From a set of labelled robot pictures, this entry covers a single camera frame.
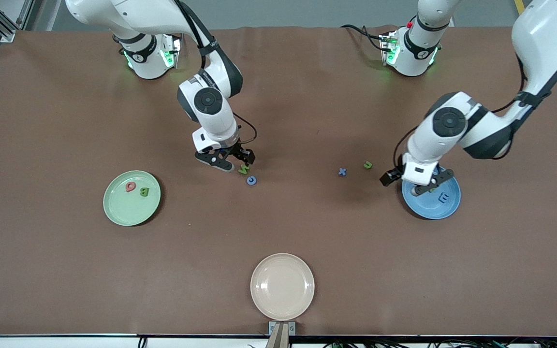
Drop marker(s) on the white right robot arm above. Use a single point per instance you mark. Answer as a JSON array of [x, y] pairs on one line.
[[218, 121]]

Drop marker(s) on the blue wooden letter C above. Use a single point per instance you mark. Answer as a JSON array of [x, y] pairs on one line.
[[251, 181]]

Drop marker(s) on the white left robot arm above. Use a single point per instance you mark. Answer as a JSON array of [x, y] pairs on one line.
[[539, 29]]

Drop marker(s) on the aluminium frame profile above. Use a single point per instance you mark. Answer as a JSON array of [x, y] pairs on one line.
[[5, 33]]

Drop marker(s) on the white table edge rail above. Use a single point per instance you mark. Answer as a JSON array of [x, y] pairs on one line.
[[41, 342]]

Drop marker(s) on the pale blue letter m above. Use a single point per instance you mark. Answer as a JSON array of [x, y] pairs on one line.
[[445, 197]]

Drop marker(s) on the pink wooden letter Q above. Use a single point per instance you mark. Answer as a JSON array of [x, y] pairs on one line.
[[130, 187]]

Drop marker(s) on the light blue round plate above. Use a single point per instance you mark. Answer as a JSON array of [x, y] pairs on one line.
[[428, 208]]

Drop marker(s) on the metal bracket with post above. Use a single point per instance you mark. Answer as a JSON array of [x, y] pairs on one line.
[[282, 333]]

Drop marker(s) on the brown table mat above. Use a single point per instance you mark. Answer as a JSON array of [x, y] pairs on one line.
[[307, 96]]

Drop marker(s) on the mint green round plate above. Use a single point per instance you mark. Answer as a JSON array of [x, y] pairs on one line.
[[126, 208]]

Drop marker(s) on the beige round plate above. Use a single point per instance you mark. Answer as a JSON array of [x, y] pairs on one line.
[[282, 287]]

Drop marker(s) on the green wooden letter B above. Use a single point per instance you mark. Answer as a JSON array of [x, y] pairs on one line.
[[144, 192]]

